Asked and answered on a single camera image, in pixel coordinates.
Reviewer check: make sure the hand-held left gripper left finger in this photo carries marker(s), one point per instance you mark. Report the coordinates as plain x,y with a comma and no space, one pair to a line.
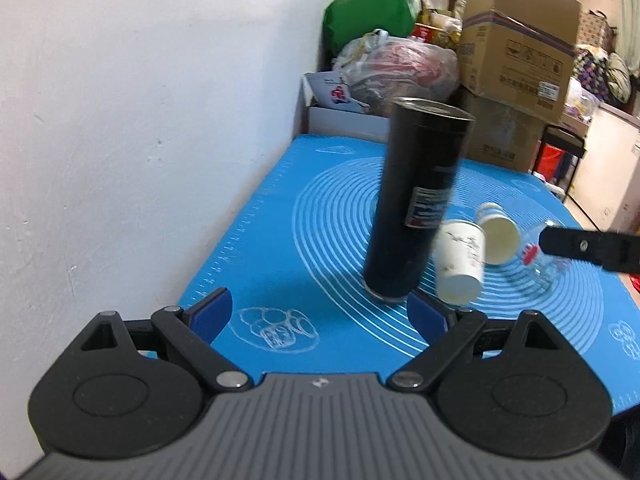
214,312

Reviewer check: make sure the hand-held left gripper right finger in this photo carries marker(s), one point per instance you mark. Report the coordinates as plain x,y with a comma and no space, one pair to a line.
425,317

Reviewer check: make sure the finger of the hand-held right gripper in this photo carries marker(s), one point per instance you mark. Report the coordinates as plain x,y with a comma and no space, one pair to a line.
582,246

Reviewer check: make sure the tall black tumbler cup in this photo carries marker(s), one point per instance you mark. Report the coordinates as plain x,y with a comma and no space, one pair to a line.
410,175

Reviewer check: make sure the printed white paper cup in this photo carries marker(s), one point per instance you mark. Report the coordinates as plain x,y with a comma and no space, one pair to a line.
457,265

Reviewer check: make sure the plain white paper cup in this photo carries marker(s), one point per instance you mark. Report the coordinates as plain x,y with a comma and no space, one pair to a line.
500,241

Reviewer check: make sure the clear plastic bottle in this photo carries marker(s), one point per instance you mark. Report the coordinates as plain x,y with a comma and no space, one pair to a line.
544,274

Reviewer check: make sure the white cabinet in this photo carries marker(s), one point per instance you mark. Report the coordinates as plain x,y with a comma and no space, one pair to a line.
612,170

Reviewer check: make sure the blue silicone baking mat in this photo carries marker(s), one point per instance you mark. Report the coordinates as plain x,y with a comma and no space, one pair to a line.
300,240

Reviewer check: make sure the plain brown cardboard box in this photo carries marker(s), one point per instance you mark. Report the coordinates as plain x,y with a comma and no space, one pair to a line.
505,135

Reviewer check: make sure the patterned floral bag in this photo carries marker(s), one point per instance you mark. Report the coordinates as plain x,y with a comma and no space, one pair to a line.
595,67

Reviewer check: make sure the large printed cardboard box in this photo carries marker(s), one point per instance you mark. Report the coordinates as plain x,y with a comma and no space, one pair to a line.
520,45

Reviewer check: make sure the open white box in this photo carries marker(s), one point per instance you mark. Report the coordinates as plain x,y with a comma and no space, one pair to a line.
340,115

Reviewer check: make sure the clear plastic bag red contents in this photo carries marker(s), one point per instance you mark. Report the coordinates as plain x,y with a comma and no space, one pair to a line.
400,65

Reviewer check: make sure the green bag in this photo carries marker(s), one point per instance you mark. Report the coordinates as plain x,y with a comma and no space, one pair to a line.
367,15

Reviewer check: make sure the black frame rack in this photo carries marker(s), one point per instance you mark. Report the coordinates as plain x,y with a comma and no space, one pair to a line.
562,142

